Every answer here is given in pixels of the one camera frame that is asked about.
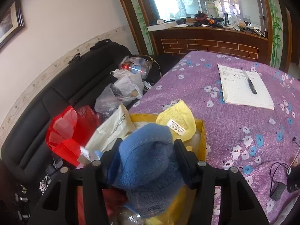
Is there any black cable with adapter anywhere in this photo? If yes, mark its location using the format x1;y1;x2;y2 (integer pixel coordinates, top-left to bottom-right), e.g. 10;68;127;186
269;162;292;201

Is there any glass partition window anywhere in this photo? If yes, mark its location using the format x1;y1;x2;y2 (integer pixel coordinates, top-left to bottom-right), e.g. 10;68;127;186
145;0;266;29

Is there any black fabric item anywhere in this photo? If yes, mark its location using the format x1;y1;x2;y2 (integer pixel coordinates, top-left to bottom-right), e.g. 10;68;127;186
286;156;300;194

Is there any black silver pen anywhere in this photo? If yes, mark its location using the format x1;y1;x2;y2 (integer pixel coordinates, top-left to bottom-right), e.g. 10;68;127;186
241;68;258;95

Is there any black leather sofa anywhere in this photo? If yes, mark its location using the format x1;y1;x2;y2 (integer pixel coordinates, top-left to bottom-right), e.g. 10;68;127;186
0;39;183;185

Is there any white notebook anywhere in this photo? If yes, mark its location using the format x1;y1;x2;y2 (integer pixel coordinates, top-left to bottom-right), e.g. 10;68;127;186
217;63;275;110

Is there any grey plastic bag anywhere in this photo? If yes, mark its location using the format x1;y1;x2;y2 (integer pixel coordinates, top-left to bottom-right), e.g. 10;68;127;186
94;83;132;119

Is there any dark framed wall picture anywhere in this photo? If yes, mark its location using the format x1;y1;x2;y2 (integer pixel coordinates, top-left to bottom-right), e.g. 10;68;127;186
0;0;25;50

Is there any yellow terry towel with label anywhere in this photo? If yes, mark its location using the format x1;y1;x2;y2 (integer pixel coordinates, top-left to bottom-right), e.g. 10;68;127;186
155;100;197;152

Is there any clear bag of bottles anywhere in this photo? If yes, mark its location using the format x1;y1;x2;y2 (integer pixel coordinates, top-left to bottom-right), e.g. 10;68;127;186
119;56;153;79

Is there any white flat box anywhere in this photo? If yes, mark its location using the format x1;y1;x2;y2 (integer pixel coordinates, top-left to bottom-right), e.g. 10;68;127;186
147;20;177;32

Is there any white paper packet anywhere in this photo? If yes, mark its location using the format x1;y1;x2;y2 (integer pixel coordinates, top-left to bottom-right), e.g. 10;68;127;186
80;103;137;163

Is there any bamboo wall decal strip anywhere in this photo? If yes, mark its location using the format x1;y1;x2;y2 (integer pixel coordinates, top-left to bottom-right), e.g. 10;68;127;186
124;0;154;56
266;0;283;68

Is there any wooden brick-pattern counter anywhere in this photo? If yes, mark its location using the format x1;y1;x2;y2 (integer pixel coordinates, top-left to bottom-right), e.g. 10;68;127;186
148;26;269;62

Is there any blue terry towel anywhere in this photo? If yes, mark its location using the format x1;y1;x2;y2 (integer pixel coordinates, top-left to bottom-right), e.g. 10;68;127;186
110;122;186;219

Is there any red gift bag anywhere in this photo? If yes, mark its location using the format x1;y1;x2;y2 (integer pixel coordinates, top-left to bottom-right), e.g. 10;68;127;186
45;105;101;167

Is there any white plastic bag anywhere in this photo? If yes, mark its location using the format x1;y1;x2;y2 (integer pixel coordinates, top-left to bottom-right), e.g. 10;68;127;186
112;69;144;99

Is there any pile of assorted tools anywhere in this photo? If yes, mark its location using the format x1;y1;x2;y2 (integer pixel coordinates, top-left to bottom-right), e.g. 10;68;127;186
176;10;268;37

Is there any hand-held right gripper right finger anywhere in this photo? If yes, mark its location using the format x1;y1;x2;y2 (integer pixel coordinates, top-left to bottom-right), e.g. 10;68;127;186
173;138;270;225

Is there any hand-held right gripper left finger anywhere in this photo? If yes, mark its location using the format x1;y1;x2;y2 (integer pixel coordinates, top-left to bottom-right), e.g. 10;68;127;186
28;138;123;225

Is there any yellow cardboard box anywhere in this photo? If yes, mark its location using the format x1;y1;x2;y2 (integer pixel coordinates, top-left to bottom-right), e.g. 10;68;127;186
128;113;207;225

